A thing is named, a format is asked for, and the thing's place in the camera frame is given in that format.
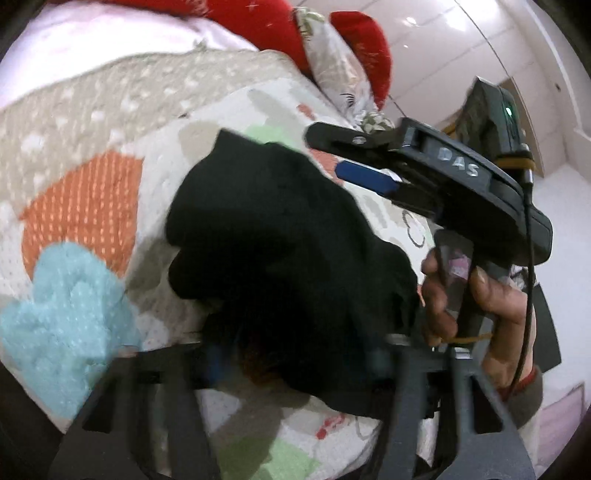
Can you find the person's right hand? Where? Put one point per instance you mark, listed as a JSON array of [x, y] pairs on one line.
[[503, 304]]

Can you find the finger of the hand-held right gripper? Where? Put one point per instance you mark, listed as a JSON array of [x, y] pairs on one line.
[[351, 137], [369, 180]]

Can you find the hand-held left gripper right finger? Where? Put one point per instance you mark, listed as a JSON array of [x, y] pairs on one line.
[[408, 385]]

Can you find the patchwork heart quilt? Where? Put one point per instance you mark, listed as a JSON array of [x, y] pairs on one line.
[[83, 207]]

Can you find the white floral pillow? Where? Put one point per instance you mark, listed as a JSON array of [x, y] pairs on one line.
[[332, 69]]

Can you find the red floral pillow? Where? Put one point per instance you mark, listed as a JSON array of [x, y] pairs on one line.
[[364, 46]]

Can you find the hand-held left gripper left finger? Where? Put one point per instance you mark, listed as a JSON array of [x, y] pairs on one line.
[[138, 371]]

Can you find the black pants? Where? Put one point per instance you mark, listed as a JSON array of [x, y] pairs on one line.
[[277, 230]]

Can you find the white wardrobe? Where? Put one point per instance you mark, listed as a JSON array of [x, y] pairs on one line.
[[438, 46]]

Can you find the pale pink bed sheet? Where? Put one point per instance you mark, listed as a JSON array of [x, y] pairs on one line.
[[92, 50]]

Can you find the red star print blanket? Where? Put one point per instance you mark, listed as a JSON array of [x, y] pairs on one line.
[[258, 27]]

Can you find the person's right forearm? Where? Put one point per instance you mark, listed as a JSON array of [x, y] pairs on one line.
[[526, 397]]

